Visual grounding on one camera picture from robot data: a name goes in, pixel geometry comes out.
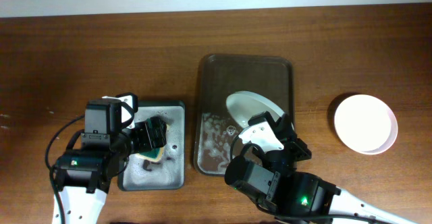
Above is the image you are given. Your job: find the green yellow sponge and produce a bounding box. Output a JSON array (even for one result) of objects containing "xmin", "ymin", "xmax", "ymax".
[{"xmin": 138, "ymin": 122, "xmax": 167, "ymax": 163}]

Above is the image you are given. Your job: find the pale green plate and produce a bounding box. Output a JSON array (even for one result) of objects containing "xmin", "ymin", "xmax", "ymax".
[{"xmin": 225, "ymin": 91, "xmax": 285, "ymax": 133}]

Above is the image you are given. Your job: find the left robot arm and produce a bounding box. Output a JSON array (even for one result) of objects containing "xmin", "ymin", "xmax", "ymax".
[{"xmin": 48, "ymin": 92, "xmax": 167, "ymax": 223}]

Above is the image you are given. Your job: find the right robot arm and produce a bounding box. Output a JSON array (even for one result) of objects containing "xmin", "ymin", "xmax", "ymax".
[{"xmin": 224, "ymin": 111, "xmax": 408, "ymax": 224}]

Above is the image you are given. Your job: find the small grey metal tray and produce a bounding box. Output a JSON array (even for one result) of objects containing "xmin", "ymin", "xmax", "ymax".
[{"xmin": 117, "ymin": 101, "xmax": 186, "ymax": 191}]

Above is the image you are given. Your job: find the large brown serving tray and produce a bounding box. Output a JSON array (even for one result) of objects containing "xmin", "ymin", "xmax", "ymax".
[{"xmin": 194, "ymin": 54, "xmax": 294, "ymax": 176}]

